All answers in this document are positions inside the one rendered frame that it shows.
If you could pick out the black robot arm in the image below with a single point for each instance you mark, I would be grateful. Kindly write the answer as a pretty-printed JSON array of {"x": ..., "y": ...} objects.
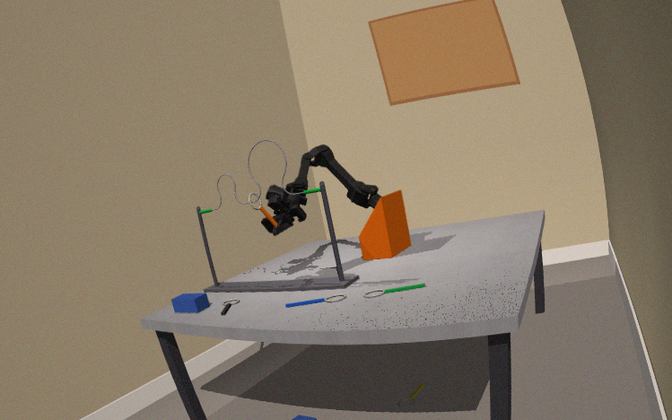
[{"x": 358, "y": 192}]

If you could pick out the grey loop with blue handle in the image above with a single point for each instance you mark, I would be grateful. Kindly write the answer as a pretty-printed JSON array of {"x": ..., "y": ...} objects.
[{"x": 315, "y": 301}]

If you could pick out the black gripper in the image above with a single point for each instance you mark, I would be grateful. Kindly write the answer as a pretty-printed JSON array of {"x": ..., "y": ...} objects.
[{"x": 284, "y": 219}]

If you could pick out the grey hoop with orange handle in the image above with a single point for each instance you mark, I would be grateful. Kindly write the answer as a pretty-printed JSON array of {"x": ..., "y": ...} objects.
[{"x": 264, "y": 211}]

